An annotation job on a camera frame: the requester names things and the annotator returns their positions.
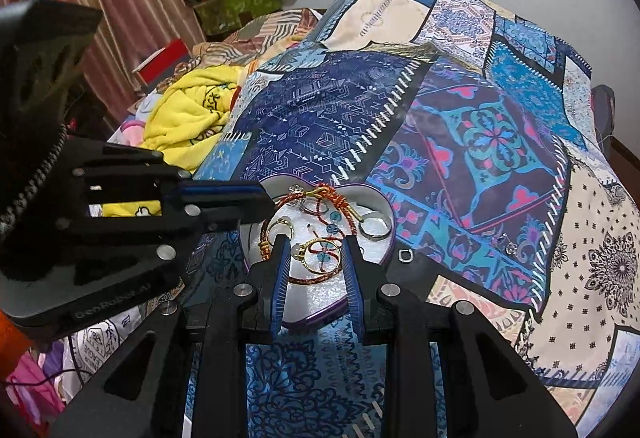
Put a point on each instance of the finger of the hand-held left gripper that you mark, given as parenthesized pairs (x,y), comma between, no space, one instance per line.
(220,190)
(200,214)

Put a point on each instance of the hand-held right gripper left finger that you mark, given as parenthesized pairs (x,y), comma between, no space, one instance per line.
(280,279)

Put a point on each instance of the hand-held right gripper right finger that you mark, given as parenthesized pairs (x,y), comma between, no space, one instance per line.
(352,284)

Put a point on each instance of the purple heart-shaped tin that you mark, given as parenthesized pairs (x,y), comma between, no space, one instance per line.
(320,298)

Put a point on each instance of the gold hoop earring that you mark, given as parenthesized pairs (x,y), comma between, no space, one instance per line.
(311,246)

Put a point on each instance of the yellow blanket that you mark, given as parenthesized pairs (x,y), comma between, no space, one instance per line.
(185,109)

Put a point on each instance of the pink cloth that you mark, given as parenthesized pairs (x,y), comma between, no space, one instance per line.
(134,130)

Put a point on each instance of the red box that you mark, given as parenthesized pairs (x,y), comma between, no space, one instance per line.
(167,60)

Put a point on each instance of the white printed sheet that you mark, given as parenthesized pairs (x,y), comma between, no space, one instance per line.
(105,335)

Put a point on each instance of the silver earring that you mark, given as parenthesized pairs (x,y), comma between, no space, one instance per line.
(506,246)

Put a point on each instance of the orange striped quilt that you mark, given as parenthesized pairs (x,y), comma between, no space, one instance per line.
(260,30)

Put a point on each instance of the green box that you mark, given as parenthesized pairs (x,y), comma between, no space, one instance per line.
(235,10)

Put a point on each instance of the blue patchwork blanket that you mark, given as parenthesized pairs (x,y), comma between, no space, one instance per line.
(450,68)

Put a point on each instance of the pink bag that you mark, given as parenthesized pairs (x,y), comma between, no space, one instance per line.
(27,385)

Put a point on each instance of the grey bag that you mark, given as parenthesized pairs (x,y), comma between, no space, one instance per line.
(602,113)

